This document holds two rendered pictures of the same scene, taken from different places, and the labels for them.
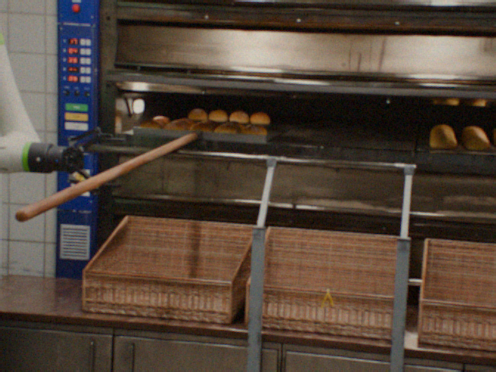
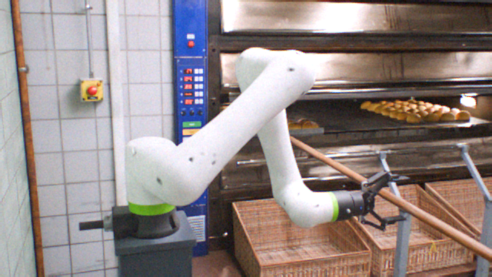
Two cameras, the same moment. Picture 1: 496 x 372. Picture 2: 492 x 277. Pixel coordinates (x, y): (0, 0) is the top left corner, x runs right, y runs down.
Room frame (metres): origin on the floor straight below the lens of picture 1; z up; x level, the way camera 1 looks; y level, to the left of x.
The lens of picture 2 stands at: (1.84, 1.53, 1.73)
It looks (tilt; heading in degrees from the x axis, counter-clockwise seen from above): 13 degrees down; 332
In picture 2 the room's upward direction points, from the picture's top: 1 degrees clockwise
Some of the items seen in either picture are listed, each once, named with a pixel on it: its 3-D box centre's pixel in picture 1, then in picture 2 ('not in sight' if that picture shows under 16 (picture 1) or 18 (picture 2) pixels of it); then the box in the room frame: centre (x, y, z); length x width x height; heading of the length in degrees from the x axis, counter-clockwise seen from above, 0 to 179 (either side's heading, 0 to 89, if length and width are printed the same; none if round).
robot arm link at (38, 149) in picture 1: (43, 157); (338, 205); (2.93, 0.62, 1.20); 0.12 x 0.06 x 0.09; 171
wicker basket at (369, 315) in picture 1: (331, 279); (400, 226); (3.53, -0.31, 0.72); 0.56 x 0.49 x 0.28; 81
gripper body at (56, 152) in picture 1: (68, 159); (360, 203); (2.92, 0.55, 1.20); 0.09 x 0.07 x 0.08; 81
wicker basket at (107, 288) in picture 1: (175, 266); (297, 238); (3.64, 0.28, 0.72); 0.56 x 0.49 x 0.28; 79
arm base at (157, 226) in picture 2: not in sight; (131, 219); (3.03, 1.25, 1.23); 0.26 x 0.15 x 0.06; 79
